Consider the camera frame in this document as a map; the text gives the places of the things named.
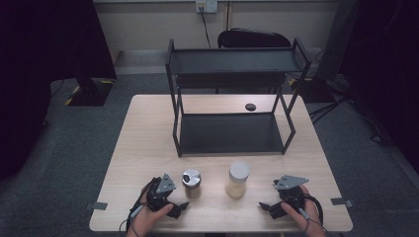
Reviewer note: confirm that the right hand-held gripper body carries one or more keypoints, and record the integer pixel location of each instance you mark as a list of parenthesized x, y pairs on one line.
[(290, 191)]

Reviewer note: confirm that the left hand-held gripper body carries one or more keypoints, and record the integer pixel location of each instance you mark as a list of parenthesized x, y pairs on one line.
[(160, 194)]

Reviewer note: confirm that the silver lid spice jar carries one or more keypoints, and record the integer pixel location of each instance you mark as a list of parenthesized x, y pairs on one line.
[(191, 181)]

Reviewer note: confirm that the white lid glass jar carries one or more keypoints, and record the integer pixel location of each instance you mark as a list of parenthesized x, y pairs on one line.
[(237, 181)]

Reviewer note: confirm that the black metal two-tier rack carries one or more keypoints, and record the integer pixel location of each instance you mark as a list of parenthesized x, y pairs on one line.
[(230, 133)]

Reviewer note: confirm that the person's left hand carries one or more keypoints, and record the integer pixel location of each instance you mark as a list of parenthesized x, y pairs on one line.
[(148, 220)]

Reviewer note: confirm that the person's right hand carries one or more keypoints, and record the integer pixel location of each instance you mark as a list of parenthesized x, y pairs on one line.
[(304, 217)]

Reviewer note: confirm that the grey tape strip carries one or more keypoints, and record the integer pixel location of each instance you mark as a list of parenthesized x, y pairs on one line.
[(97, 206), (342, 201)]

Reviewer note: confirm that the black round table grommet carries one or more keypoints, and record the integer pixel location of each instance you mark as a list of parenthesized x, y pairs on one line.
[(250, 107)]

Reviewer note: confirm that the black stand base yellow tape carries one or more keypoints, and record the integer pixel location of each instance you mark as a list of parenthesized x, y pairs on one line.
[(90, 94), (313, 90)]

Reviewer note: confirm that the black chair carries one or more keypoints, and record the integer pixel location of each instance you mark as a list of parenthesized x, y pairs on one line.
[(253, 39)]

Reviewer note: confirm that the grey upright panel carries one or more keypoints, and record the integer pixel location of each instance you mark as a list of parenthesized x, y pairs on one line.
[(339, 39)]

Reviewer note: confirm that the dark curtain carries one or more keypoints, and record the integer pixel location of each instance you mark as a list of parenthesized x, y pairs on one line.
[(392, 65), (39, 65)]

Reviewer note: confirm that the white wall outlet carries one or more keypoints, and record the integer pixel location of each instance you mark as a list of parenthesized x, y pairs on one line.
[(206, 6)]

